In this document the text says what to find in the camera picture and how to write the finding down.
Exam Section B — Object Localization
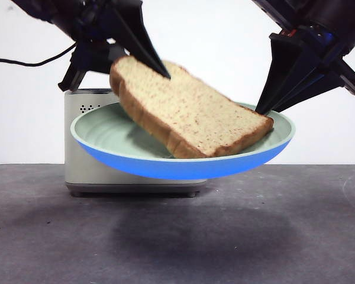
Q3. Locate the pale green shallow plate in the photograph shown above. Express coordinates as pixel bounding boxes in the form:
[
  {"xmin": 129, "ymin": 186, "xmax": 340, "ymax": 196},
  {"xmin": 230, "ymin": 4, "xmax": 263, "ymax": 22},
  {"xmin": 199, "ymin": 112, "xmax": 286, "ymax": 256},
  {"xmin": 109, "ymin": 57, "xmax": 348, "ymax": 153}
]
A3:
[{"xmin": 70, "ymin": 101, "xmax": 296, "ymax": 180}]

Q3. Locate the thin black cable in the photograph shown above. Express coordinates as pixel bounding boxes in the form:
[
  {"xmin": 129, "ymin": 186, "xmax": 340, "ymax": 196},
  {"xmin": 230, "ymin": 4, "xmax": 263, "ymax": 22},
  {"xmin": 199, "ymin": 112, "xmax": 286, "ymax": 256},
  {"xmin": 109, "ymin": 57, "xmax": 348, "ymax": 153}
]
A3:
[{"xmin": 0, "ymin": 43, "xmax": 78, "ymax": 66}]

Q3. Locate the large square bread slice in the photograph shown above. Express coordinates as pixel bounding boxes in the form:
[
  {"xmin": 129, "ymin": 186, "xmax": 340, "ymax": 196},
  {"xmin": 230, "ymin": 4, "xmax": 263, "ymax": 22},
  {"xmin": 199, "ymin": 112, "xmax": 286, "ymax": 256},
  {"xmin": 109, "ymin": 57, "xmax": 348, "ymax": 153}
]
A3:
[{"xmin": 109, "ymin": 56, "xmax": 275, "ymax": 159}]

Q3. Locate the cream two-slot toaster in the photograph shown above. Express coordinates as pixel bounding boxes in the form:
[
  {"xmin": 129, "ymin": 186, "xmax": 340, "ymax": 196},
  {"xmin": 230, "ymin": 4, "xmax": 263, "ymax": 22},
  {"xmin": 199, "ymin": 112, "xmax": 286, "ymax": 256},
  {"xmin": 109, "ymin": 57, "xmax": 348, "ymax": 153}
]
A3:
[{"xmin": 64, "ymin": 88, "xmax": 208, "ymax": 198}]

